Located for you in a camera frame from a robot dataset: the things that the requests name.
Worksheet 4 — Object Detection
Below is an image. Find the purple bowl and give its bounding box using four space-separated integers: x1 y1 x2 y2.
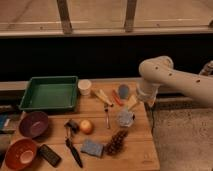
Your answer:
19 111 49 138

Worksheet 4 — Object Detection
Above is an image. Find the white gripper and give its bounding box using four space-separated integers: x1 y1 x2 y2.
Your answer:
127 82 158 110

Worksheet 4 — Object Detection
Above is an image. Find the wooden spatula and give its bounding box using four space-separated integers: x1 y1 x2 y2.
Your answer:
92 90 113 107

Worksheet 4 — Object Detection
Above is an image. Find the orange apple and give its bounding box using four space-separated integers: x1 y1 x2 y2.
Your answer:
80 120 94 134

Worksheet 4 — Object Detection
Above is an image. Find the wooden cutting board table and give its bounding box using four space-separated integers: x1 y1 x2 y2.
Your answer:
0 78 161 171

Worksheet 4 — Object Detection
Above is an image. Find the crumpled clear plastic container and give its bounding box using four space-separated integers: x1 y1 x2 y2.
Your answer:
117 109 135 127

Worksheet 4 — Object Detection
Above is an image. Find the small dark toy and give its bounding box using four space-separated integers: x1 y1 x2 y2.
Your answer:
65 119 79 137

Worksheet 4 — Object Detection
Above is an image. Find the brown pine cone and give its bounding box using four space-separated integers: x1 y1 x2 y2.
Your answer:
104 130 128 155

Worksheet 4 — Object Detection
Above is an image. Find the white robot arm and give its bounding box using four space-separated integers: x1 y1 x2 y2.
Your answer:
136 56 213 108

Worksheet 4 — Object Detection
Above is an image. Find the black remote control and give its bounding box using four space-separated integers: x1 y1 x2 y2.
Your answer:
39 144 61 167

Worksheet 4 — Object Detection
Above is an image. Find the metal fork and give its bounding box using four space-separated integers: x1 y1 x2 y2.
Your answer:
104 104 110 129

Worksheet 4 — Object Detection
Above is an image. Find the green plastic tray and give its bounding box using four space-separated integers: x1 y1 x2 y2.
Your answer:
19 76 78 111

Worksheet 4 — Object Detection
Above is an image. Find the orange bowl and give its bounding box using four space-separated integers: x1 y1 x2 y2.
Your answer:
5 138 37 171

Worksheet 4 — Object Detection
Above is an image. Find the blue sponge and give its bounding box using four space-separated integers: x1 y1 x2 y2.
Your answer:
81 139 104 157

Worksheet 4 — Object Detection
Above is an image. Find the white paper cup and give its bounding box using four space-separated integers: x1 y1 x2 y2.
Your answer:
78 79 92 95

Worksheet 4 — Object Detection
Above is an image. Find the black handled knife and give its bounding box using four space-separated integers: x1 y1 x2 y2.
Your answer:
65 138 83 168

